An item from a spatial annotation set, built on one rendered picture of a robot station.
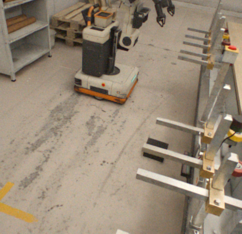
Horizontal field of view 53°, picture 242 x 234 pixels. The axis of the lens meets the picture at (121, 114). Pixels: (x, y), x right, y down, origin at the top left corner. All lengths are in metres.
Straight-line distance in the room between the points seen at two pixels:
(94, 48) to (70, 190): 1.50
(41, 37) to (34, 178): 2.42
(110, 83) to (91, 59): 0.34
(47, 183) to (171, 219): 1.00
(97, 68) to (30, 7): 1.56
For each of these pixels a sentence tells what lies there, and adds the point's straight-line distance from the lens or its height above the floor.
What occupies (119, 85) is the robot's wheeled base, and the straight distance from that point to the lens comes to 2.77.
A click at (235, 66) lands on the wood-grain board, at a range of 2.19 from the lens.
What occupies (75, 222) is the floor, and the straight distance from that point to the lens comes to 1.89.
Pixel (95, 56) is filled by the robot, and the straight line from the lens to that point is 2.75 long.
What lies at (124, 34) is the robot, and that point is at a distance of 2.72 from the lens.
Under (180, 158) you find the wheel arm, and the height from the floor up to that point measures 0.86.
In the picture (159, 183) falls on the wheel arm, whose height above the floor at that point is 0.95.
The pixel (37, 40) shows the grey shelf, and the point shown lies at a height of 0.21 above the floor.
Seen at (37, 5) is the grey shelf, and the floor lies 0.72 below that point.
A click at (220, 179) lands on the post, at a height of 1.02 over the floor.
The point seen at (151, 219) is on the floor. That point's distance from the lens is 1.96.
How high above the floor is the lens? 1.65
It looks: 37 degrees down
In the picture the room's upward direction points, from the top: 8 degrees clockwise
